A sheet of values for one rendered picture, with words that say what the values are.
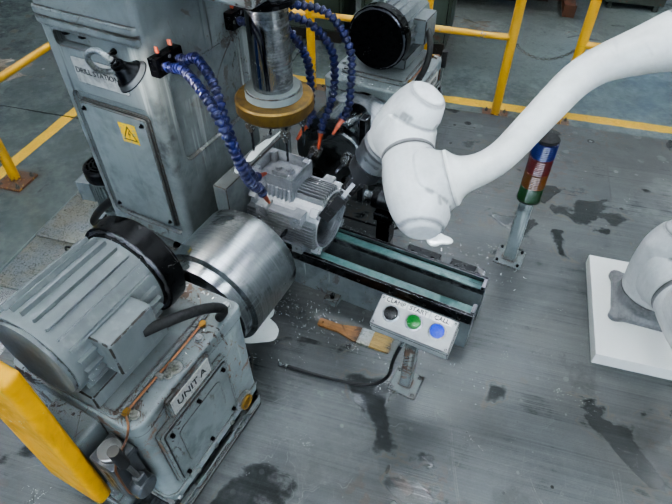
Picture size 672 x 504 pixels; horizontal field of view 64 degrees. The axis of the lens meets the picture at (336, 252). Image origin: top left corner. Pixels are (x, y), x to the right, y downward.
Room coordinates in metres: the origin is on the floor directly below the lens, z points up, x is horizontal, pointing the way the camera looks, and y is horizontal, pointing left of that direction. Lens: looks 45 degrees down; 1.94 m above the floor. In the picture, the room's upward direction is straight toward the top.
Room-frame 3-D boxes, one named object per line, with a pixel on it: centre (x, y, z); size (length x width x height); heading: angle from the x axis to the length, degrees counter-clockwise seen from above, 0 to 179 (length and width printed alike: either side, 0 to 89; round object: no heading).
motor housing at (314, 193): (1.08, 0.10, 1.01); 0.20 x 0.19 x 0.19; 62
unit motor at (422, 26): (1.64, -0.22, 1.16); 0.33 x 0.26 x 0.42; 153
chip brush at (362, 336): (0.83, -0.05, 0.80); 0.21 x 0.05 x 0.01; 67
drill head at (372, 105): (1.38, -0.05, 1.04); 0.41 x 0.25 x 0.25; 153
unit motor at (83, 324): (0.51, 0.37, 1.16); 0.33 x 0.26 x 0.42; 153
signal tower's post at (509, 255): (1.10, -0.51, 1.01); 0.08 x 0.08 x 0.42; 63
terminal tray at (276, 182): (1.10, 0.14, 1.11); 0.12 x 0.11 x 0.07; 62
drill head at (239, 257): (0.77, 0.27, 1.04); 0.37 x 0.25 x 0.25; 153
